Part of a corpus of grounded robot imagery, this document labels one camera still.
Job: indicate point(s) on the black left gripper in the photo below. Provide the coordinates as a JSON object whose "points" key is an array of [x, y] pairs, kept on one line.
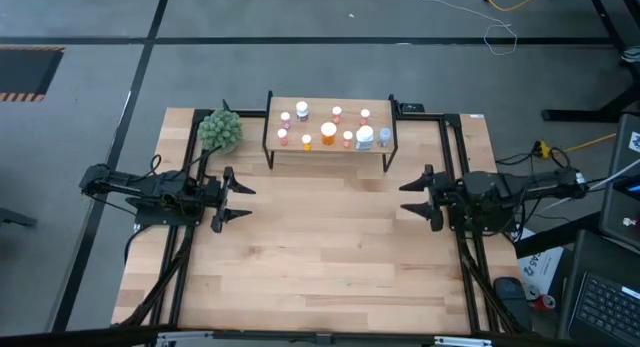
{"points": [[210, 192]]}

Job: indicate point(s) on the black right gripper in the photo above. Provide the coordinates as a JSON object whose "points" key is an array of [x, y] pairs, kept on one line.
{"points": [[475, 192]]}

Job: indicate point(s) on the clear bottle ribbed white cap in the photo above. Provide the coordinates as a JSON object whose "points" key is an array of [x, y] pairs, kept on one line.
{"points": [[384, 136]]}

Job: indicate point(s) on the small salmon pill bottle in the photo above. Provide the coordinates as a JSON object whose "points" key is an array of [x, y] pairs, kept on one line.
{"points": [[347, 138], [337, 113], [282, 136], [365, 116]]}

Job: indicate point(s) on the large white blue-label bottle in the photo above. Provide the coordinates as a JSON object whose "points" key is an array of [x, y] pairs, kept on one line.
{"points": [[364, 137]]}

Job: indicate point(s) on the small orange pill bottle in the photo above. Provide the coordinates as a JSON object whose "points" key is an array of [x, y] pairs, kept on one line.
{"points": [[306, 141]]}

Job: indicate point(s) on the small purple pill bottle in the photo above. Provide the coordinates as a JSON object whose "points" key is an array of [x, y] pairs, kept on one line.
{"points": [[285, 118]]}

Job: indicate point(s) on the white bottle dark red label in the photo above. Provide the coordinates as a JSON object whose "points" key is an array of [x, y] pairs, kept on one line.
{"points": [[302, 109]]}

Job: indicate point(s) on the large orange pill bottle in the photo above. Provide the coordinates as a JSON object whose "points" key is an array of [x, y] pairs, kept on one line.
{"points": [[328, 133]]}

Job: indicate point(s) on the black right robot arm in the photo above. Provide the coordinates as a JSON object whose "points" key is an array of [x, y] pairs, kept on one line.
{"points": [[540, 184]]}

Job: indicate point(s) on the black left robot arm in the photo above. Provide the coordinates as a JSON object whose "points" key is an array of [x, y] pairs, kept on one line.
{"points": [[125, 182]]}

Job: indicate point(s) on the wooden shelf with black legs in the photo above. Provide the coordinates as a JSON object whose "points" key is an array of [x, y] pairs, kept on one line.
{"points": [[320, 104]]}

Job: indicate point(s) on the green potted plant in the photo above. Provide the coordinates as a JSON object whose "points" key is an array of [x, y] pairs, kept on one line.
{"points": [[220, 131]]}

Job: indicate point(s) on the small black box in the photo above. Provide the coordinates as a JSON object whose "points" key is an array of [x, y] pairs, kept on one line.
{"points": [[412, 107]]}

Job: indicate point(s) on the white cardboard box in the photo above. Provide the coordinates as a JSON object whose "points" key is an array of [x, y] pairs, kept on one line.
{"points": [[540, 267]]}

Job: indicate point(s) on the black desk bar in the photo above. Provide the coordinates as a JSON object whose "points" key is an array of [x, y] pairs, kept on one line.
{"points": [[555, 235]]}

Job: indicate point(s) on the red drinks can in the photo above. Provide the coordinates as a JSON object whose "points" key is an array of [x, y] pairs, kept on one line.
{"points": [[546, 302]]}

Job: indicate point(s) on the dark laptop lid with sticker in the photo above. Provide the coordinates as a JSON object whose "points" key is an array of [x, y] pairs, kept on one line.
{"points": [[617, 207]]}

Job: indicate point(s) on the black laptop with keyboard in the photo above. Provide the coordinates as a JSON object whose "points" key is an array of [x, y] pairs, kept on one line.
{"points": [[600, 307]]}

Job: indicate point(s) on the black chair leg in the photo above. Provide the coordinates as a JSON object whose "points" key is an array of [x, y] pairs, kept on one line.
{"points": [[17, 218]]}

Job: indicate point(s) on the black hazard-striped floor mat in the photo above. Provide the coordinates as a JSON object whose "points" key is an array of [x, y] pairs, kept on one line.
{"points": [[25, 72]]}

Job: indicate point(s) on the person's shoe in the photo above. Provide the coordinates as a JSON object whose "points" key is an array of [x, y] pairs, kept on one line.
{"points": [[632, 54]]}

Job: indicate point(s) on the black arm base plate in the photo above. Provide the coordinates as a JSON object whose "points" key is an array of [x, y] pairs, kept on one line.
{"points": [[505, 226], [150, 219]]}

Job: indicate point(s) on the black aluminium extrusion frame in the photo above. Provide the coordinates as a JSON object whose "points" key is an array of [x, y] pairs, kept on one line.
{"points": [[199, 116]]}

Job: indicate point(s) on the grey frame crossbar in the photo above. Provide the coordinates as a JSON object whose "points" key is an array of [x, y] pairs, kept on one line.
{"points": [[200, 337]]}

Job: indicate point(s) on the black desk frame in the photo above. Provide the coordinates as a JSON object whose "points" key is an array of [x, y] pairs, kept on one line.
{"points": [[575, 114]]}

